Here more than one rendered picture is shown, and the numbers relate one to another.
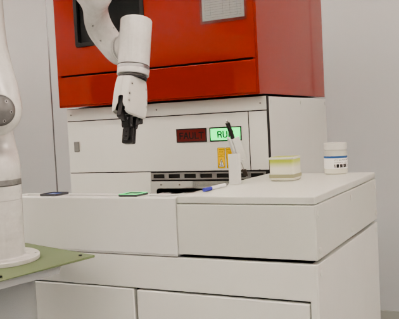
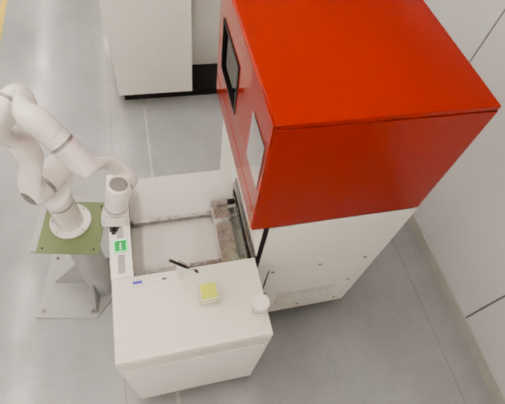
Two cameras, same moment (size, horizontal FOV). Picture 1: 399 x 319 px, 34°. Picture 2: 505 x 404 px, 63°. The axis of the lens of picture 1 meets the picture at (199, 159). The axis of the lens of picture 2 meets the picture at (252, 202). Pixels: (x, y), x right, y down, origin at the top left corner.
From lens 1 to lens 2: 221 cm
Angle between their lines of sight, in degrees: 62
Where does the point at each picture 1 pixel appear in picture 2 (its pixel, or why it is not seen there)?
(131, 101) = (106, 224)
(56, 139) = not seen: outside the picture
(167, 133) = not seen: hidden behind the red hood
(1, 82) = (27, 188)
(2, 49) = (30, 171)
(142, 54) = (111, 209)
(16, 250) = (67, 230)
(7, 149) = (60, 194)
